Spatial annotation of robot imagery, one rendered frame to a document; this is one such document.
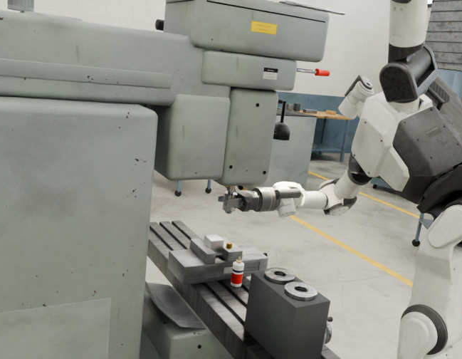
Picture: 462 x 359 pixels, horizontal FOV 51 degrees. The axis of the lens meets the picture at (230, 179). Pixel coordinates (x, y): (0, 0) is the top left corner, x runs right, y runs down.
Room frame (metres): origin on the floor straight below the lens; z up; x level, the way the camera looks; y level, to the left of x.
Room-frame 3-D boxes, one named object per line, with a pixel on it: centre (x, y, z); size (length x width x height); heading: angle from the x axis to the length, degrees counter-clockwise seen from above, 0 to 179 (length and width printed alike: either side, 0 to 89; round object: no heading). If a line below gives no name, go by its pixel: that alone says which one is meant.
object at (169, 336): (1.64, -0.01, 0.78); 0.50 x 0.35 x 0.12; 120
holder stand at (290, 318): (1.28, -0.20, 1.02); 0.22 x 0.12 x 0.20; 31
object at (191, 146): (1.54, 0.16, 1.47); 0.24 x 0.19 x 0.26; 30
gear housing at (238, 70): (1.62, 0.03, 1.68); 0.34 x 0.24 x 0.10; 120
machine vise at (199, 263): (1.72, 0.01, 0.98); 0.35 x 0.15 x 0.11; 120
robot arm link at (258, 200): (1.68, -0.08, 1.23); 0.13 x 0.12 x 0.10; 30
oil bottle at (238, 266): (1.63, -0.06, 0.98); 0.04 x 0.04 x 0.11
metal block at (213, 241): (1.71, 0.04, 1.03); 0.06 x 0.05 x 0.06; 30
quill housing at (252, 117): (1.64, 0.00, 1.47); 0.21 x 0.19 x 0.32; 30
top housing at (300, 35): (1.63, 0.01, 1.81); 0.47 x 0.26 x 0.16; 120
